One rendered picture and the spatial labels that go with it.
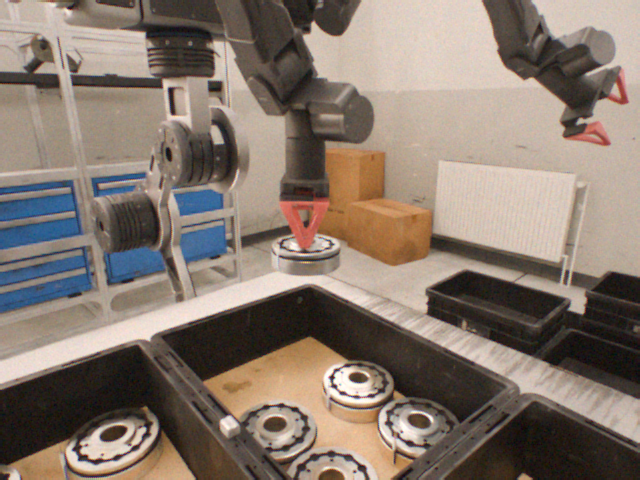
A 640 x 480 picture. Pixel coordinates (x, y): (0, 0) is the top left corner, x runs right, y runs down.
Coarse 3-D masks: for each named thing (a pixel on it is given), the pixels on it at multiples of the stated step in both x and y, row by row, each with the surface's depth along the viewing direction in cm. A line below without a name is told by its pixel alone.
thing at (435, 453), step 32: (320, 288) 77; (384, 320) 66; (160, 352) 58; (448, 352) 58; (192, 384) 51; (512, 384) 51; (224, 416) 46; (480, 416) 46; (256, 448) 42; (448, 448) 42
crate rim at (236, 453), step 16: (96, 352) 58; (112, 352) 58; (144, 352) 58; (48, 368) 54; (64, 368) 54; (160, 368) 54; (0, 384) 51; (16, 384) 52; (176, 384) 51; (192, 400) 48; (208, 416) 46; (224, 448) 42; (240, 448) 42; (240, 464) 40; (256, 464) 40
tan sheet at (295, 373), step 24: (264, 360) 73; (288, 360) 73; (312, 360) 73; (336, 360) 73; (216, 384) 67; (240, 384) 67; (264, 384) 67; (288, 384) 67; (312, 384) 67; (240, 408) 62; (312, 408) 62; (336, 432) 58; (360, 432) 58
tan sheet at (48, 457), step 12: (144, 408) 62; (60, 444) 56; (168, 444) 56; (36, 456) 54; (48, 456) 54; (168, 456) 54; (24, 468) 52; (36, 468) 52; (48, 468) 52; (60, 468) 52; (156, 468) 52; (168, 468) 52; (180, 468) 52
